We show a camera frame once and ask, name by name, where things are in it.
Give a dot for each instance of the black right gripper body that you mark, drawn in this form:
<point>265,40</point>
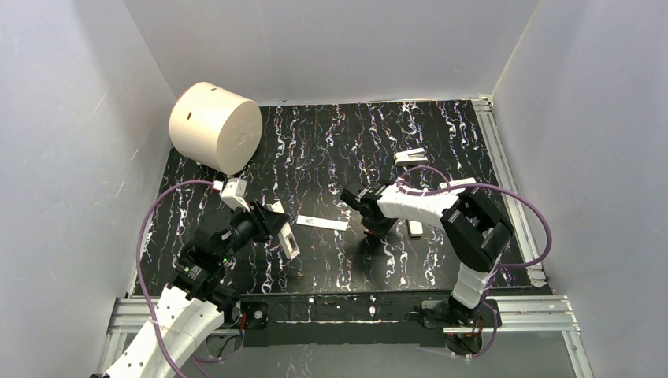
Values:
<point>374,222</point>

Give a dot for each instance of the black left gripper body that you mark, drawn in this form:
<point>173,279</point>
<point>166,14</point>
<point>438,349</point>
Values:
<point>269,219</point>

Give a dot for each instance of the white remote with black end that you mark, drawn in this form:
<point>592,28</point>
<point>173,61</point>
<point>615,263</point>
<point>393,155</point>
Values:
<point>285,235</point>

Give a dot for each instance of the white remote control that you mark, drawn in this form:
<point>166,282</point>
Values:
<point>316,222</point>

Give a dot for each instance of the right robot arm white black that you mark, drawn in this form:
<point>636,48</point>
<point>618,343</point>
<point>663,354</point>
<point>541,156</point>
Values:
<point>477,230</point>

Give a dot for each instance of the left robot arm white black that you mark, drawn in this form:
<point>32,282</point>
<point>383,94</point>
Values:
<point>195,301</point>

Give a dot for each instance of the small white charger device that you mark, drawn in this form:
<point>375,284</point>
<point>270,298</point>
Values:
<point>411,157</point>

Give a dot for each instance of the black base bar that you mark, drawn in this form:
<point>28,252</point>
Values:
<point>419,317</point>

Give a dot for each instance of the white box with red labels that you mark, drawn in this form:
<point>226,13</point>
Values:
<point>453,183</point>

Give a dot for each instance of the large white cylinder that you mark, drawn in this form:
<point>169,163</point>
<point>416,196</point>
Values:
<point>215,127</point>

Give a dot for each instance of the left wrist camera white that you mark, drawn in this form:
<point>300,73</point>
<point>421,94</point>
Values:
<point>232,193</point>

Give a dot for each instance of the aluminium frame rail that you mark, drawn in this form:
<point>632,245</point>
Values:
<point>528,313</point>

